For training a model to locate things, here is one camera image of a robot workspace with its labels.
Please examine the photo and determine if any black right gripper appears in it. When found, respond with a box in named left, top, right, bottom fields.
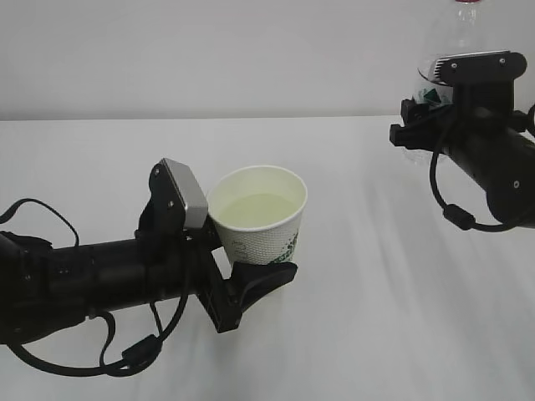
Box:
left=389, top=82, right=527, bottom=153

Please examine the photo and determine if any white paper cup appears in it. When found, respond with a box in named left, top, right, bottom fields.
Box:
left=207, top=165, right=308, bottom=265

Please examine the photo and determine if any clear Nongfu Spring water bottle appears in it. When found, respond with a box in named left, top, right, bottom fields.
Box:
left=403, top=0, right=494, bottom=167

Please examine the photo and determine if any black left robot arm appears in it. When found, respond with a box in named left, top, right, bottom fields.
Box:
left=1, top=226, right=298, bottom=344

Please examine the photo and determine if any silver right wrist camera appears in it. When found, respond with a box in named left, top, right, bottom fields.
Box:
left=427, top=50, right=527, bottom=87

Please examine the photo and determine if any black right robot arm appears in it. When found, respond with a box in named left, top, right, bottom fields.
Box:
left=390, top=82, right=534, bottom=233

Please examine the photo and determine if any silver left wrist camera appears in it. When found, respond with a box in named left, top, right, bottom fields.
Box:
left=149, top=158, right=208, bottom=234

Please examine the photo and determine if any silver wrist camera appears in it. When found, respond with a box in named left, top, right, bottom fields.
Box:
left=427, top=50, right=527, bottom=87
left=149, top=158, right=208, bottom=234

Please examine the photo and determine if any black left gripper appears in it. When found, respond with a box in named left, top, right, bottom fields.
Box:
left=135, top=221, right=298, bottom=333

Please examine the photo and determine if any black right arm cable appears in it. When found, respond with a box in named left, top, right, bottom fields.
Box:
left=429, top=99, right=535, bottom=232

